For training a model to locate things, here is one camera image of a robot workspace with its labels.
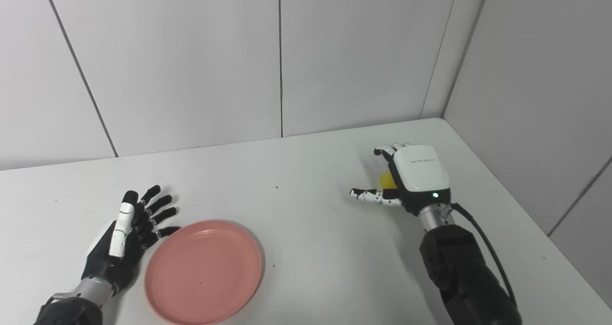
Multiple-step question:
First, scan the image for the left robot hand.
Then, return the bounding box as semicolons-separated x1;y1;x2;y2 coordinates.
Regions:
81;185;181;295

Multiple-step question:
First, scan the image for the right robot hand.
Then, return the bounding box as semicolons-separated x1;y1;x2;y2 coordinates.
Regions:
350;142;452;217

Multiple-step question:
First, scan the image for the pink plate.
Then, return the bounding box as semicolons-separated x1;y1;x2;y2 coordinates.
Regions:
144;220;264;325

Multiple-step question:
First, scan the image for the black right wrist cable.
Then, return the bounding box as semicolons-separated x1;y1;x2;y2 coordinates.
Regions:
449;203;518;311

